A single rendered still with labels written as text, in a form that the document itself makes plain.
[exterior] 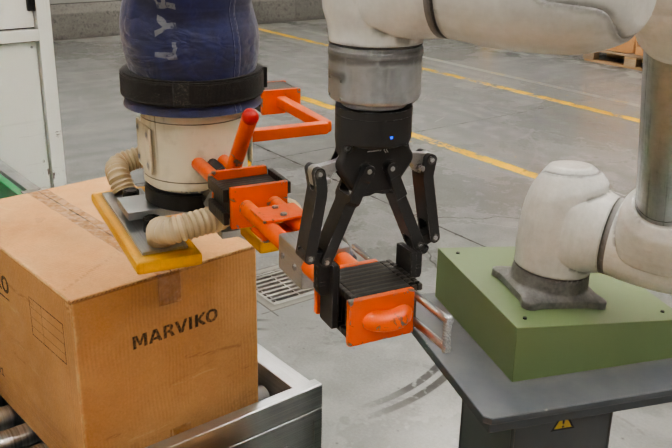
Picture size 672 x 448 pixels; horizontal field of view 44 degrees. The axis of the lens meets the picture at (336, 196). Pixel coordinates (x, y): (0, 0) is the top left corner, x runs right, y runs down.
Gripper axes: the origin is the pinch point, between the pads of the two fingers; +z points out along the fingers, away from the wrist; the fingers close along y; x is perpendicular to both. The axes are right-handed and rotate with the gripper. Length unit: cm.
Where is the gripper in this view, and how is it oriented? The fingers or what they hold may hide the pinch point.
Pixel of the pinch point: (368, 291)
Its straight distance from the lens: 88.7
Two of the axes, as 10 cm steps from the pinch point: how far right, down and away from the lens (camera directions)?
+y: -9.1, 1.3, -4.1
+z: -0.2, 9.4, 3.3
